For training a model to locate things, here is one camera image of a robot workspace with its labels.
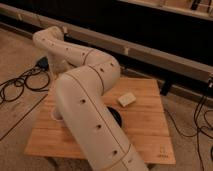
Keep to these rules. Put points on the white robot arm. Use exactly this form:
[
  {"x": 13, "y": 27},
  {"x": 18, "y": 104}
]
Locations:
[{"x": 83, "y": 75}]

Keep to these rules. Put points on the yellow sponge block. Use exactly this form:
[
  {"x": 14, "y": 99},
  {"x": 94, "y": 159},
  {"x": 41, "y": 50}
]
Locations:
[{"x": 126, "y": 99}]

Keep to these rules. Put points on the wooden table board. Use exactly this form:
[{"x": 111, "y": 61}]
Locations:
[{"x": 143, "y": 121}]

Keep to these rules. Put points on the black power adapter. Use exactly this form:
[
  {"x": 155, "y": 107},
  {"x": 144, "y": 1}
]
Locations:
[{"x": 43, "y": 63}]

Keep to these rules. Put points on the long white rail beam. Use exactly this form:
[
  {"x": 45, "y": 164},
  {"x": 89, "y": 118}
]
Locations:
[{"x": 177, "y": 64}]

